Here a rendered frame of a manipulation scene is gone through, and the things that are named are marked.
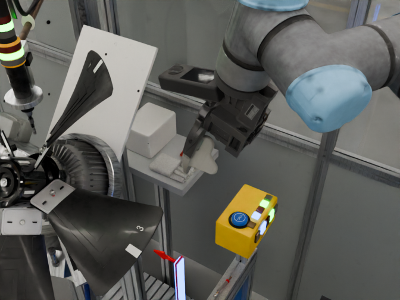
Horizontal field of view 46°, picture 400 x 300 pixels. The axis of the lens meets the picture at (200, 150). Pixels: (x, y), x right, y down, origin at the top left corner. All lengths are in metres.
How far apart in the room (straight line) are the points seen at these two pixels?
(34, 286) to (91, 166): 0.32
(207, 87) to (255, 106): 0.07
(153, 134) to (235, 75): 1.05
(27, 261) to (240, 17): 0.85
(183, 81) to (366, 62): 0.27
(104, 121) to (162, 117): 0.39
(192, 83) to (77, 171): 0.61
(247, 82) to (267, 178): 1.15
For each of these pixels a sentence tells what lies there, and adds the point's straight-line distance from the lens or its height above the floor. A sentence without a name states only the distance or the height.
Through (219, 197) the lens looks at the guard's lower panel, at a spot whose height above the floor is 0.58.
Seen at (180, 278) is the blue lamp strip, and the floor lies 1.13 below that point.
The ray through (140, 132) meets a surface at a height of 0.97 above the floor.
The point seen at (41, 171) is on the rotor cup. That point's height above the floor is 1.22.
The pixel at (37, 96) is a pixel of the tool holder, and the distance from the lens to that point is 0.95.
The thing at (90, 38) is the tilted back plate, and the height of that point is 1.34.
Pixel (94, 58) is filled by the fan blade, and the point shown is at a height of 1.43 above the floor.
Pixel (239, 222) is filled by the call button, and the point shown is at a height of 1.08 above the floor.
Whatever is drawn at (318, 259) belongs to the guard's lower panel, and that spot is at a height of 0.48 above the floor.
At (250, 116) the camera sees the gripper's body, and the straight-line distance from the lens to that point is 0.64.
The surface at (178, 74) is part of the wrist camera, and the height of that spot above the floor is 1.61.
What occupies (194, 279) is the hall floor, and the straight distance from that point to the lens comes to 2.37.
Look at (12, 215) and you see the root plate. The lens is 1.20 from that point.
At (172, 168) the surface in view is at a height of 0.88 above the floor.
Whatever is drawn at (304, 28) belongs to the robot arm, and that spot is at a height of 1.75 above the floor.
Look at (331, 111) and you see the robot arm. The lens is 0.48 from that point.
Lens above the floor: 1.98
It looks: 41 degrees down
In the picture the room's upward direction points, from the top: straight up
